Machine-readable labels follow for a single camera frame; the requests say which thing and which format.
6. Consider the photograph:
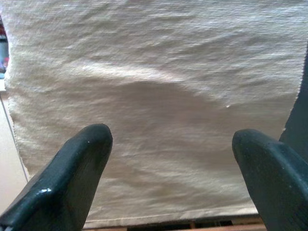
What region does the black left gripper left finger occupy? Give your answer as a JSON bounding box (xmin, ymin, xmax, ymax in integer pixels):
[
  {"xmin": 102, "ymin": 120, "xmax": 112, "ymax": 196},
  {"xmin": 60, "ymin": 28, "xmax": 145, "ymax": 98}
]
[{"xmin": 0, "ymin": 123, "xmax": 114, "ymax": 231}]

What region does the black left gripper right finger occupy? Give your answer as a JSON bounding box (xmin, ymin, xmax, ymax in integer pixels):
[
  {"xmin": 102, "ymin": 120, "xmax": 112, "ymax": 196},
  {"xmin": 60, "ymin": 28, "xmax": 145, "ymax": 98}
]
[{"xmin": 231, "ymin": 128, "xmax": 308, "ymax": 231}]

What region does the white woven cloth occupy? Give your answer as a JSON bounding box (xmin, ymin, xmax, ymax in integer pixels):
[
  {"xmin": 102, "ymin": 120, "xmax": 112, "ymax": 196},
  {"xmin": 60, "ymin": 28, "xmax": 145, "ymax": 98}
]
[{"xmin": 0, "ymin": 0, "xmax": 308, "ymax": 229}]

